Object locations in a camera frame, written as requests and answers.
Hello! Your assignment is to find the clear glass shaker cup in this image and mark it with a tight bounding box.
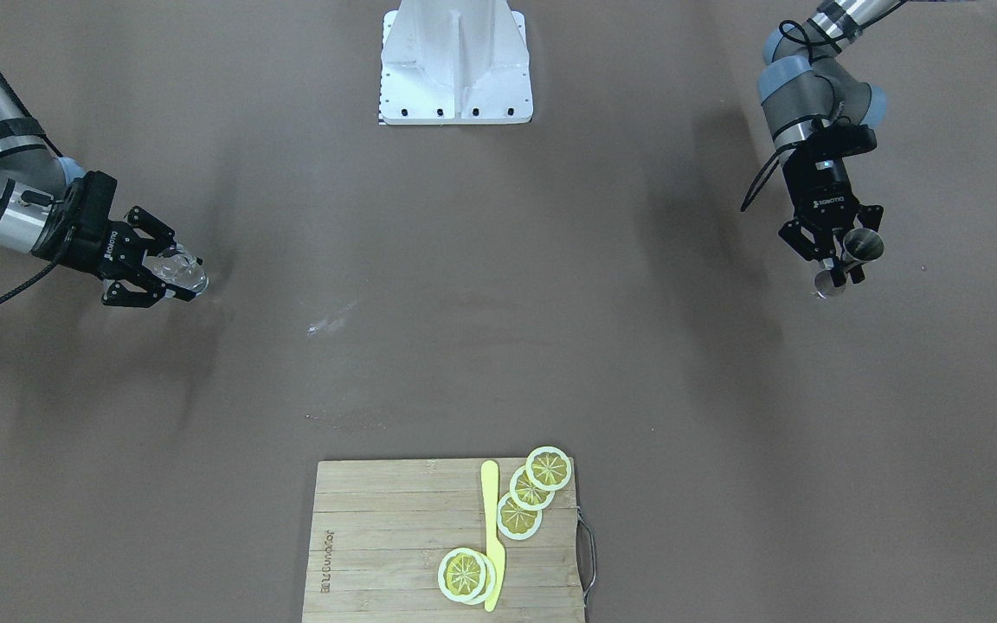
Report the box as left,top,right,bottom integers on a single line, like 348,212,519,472
145,244,209,296

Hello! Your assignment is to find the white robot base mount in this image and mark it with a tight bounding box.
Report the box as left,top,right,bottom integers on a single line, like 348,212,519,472
377,1,535,126

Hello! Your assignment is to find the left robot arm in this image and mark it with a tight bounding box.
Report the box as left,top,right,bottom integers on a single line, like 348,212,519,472
743,1,899,299

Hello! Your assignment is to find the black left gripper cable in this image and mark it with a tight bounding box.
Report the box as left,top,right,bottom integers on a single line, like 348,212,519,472
739,17,837,213

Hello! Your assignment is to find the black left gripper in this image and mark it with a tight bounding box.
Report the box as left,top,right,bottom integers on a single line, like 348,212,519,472
778,124,885,284

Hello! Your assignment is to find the steel jigger measuring cup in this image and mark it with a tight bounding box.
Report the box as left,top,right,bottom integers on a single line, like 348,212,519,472
814,228,885,299

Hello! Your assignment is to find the lemon slice under top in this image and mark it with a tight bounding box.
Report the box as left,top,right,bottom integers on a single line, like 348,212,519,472
466,555,498,606

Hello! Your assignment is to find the bamboo cutting board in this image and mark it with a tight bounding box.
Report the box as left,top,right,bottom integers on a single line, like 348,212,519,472
301,458,595,622

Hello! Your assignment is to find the yellow plastic knife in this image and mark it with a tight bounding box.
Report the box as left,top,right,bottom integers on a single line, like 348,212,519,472
481,459,506,613

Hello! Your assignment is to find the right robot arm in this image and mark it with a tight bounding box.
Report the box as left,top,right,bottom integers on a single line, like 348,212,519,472
0,71,209,308

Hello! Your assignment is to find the lemon slice near handle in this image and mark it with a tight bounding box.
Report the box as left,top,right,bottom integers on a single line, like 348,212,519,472
438,548,484,604

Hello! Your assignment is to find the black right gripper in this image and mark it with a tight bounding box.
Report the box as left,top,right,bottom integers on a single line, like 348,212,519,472
31,172,204,309

